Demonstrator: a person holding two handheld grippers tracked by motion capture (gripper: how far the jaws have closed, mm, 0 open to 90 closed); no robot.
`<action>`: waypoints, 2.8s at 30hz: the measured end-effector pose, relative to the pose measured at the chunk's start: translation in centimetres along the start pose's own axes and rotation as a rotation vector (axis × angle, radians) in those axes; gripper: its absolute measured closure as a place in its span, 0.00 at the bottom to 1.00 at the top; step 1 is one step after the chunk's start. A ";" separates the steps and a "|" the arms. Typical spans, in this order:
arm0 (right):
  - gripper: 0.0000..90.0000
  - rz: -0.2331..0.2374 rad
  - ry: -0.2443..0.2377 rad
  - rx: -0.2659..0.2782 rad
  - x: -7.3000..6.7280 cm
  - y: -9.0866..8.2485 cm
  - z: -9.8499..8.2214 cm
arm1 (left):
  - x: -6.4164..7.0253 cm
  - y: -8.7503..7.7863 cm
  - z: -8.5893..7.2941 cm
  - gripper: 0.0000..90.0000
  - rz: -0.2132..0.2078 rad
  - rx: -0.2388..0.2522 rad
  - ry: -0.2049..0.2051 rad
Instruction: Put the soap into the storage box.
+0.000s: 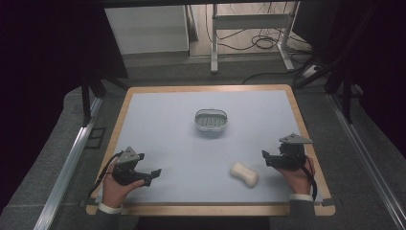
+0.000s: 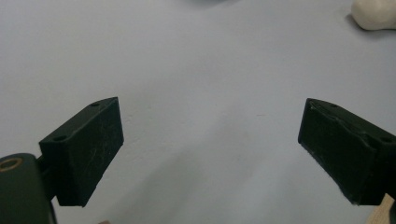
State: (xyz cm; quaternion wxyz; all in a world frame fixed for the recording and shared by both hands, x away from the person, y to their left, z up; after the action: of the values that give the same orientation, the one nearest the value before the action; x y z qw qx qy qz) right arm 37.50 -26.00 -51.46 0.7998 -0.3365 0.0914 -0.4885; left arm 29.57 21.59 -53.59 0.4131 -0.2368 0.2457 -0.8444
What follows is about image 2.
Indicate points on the light wooden piece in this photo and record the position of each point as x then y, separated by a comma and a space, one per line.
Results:
381, 213

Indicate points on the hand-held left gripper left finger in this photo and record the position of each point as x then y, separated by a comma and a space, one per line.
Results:
84, 152

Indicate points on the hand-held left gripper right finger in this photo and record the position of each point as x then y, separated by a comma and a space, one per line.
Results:
345, 152

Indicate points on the cream white rounded object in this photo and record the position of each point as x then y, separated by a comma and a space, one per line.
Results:
375, 14

